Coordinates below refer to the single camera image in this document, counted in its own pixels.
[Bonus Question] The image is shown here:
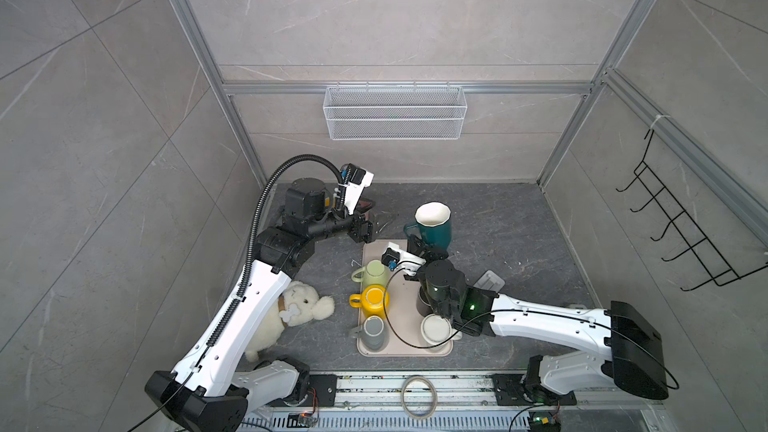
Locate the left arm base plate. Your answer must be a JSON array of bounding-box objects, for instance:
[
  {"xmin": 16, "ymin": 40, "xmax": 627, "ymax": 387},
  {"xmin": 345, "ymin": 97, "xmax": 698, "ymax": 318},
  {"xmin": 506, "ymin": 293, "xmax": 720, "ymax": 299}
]
[{"xmin": 281, "ymin": 374, "xmax": 338, "ymax": 407}]

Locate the beige plastic tray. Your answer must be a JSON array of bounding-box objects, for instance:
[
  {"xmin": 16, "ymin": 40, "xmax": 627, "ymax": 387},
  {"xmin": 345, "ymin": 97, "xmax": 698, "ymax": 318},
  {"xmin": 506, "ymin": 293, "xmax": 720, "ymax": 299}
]
[{"xmin": 356, "ymin": 272, "xmax": 454, "ymax": 358}]

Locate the grey mug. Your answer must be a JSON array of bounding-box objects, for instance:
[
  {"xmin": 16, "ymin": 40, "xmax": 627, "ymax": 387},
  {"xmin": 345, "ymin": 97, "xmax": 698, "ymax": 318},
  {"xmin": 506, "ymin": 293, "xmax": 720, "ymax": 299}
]
[{"xmin": 349, "ymin": 315, "xmax": 388, "ymax": 352}]

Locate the white plush dog toy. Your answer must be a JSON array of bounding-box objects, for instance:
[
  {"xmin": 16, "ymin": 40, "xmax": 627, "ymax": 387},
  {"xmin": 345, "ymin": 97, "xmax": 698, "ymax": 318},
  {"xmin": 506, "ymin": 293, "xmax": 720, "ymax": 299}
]
[{"xmin": 244, "ymin": 281, "xmax": 335, "ymax": 362}]

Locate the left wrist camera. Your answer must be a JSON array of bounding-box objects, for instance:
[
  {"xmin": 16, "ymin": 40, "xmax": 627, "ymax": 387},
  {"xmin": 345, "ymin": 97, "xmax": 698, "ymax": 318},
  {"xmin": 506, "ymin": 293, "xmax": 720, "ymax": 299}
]
[{"xmin": 337, "ymin": 163, "xmax": 374, "ymax": 215}]

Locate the black wire hook rack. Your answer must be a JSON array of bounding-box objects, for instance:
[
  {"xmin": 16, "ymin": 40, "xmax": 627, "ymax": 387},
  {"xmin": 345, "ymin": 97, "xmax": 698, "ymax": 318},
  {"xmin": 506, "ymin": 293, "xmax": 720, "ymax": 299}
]
[{"xmin": 615, "ymin": 130, "xmax": 767, "ymax": 292}]

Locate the black corrugated left cable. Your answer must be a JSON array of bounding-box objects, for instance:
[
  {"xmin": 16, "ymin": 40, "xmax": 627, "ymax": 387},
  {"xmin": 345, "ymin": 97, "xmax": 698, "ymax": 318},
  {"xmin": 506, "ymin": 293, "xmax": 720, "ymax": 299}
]
[{"xmin": 203, "ymin": 154, "xmax": 343, "ymax": 349}]

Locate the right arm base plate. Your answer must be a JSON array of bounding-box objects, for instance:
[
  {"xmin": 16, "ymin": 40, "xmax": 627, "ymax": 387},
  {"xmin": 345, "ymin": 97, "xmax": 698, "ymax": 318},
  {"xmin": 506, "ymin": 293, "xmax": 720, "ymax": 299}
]
[{"xmin": 491, "ymin": 374, "xmax": 577, "ymax": 406}]

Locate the white wire mesh basket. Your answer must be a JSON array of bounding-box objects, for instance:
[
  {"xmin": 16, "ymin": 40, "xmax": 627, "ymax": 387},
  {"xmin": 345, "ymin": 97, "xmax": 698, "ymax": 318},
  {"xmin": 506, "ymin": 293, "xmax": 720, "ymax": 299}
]
[{"xmin": 323, "ymin": 86, "xmax": 468, "ymax": 141}]

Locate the tape roll ring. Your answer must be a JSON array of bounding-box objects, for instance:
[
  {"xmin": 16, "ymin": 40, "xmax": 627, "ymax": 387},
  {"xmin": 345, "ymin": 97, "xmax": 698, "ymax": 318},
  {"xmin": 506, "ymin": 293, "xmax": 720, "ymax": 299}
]
[{"xmin": 400, "ymin": 375, "xmax": 439, "ymax": 420}]

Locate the light green mug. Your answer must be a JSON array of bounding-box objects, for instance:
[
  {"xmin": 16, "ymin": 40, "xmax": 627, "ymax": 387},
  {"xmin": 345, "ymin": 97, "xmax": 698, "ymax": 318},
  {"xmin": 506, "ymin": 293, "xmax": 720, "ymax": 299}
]
[{"xmin": 351, "ymin": 259, "xmax": 391, "ymax": 290}]

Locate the white mug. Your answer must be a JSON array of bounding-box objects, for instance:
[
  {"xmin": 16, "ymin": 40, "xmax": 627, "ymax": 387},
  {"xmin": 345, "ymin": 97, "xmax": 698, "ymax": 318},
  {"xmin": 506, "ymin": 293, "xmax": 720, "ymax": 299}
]
[{"xmin": 420, "ymin": 314, "xmax": 463, "ymax": 345}]

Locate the yellow mug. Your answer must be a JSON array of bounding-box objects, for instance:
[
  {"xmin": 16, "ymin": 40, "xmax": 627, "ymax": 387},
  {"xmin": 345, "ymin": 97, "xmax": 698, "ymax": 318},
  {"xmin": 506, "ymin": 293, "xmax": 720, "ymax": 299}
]
[{"xmin": 349, "ymin": 285, "xmax": 390, "ymax": 319}]

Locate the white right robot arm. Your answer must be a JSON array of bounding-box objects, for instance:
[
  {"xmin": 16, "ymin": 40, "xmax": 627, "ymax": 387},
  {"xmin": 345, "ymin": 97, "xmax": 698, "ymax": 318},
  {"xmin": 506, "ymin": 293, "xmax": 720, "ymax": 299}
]
[{"xmin": 382, "ymin": 243, "xmax": 679, "ymax": 401}]

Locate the dark green mug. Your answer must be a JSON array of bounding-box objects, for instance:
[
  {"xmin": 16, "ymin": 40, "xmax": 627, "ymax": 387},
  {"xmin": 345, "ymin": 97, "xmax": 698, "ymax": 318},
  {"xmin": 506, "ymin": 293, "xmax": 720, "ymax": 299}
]
[{"xmin": 403, "ymin": 202, "xmax": 452, "ymax": 250}]

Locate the black mug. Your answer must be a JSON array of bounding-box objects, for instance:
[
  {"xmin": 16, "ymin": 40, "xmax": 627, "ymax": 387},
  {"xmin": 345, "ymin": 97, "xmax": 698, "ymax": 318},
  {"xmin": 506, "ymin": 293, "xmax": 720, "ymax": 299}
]
[{"xmin": 416, "ymin": 287, "xmax": 433, "ymax": 317}]

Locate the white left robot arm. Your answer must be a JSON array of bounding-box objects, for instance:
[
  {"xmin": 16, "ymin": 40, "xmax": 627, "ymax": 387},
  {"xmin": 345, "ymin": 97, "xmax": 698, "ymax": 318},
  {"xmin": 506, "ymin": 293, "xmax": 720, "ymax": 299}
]
[{"xmin": 145, "ymin": 166, "xmax": 373, "ymax": 431}]

